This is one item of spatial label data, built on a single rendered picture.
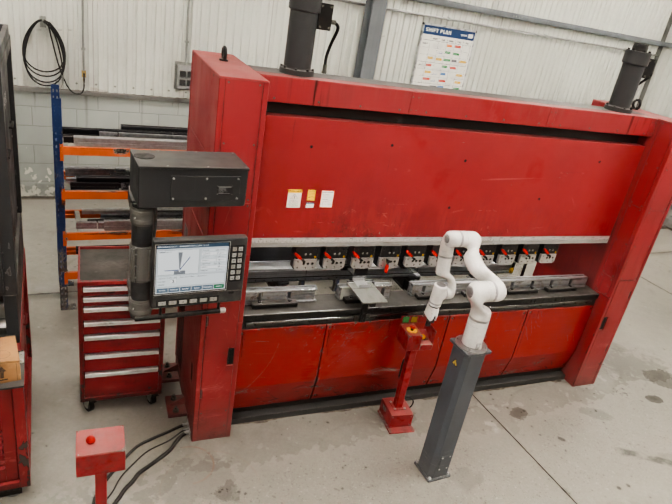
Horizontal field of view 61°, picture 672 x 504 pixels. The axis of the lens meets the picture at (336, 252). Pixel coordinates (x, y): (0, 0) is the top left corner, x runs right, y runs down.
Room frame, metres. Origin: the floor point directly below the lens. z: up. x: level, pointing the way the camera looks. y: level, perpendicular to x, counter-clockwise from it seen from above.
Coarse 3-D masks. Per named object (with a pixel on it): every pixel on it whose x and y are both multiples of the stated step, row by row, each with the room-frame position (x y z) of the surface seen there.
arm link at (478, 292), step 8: (472, 288) 2.86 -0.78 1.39; (480, 288) 2.85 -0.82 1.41; (488, 288) 2.87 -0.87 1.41; (472, 296) 2.84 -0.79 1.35; (480, 296) 2.84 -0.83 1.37; (488, 296) 2.85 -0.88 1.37; (472, 304) 2.87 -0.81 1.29; (480, 304) 2.84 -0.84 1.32; (472, 312) 2.89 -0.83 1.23; (480, 312) 2.86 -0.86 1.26; (488, 312) 2.88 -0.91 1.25; (480, 320) 2.86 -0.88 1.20; (488, 320) 2.88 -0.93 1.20
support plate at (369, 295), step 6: (366, 282) 3.49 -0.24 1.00; (360, 288) 3.38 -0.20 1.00; (366, 288) 3.40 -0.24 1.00; (372, 288) 3.41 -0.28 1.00; (360, 294) 3.30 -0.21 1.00; (366, 294) 3.31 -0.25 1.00; (372, 294) 3.33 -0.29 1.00; (378, 294) 3.34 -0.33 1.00; (360, 300) 3.23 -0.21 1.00; (366, 300) 3.23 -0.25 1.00; (372, 300) 3.25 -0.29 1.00; (378, 300) 3.26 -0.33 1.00; (384, 300) 3.28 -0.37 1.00
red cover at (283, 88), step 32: (288, 96) 3.14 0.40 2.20; (320, 96) 3.22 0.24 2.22; (352, 96) 3.30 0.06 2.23; (384, 96) 3.39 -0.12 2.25; (416, 96) 3.48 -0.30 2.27; (448, 96) 3.57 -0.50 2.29; (480, 96) 3.78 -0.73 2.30; (576, 128) 4.05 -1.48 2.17; (608, 128) 4.17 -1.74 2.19; (640, 128) 4.31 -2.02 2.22
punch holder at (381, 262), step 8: (376, 248) 3.55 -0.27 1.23; (384, 248) 3.50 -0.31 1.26; (392, 248) 3.53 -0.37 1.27; (400, 248) 3.55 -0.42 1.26; (376, 256) 3.54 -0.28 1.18; (384, 256) 3.51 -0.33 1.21; (392, 256) 3.53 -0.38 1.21; (376, 264) 3.52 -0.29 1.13; (384, 264) 3.51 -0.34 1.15; (392, 264) 3.53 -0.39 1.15
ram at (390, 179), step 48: (288, 144) 3.17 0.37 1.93; (336, 144) 3.30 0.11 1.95; (384, 144) 3.43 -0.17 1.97; (432, 144) 3.58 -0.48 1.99; (480, 144) 3.74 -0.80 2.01; (528, 144) 3.91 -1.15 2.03; (576, 144) 4.09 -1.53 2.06; (624, 144) 4.30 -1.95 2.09; (336, 192) 3.32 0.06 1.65; (384, 192) 3.46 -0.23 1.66; (432, 192) 3.62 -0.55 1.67; (480, 192) 3.78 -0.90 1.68; (528, 192) 3.96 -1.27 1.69; (576, 192) 4.16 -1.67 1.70; (624, 192) 4.37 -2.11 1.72; (528, 240) 4.03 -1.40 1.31; (576, 240) 4.23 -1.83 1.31
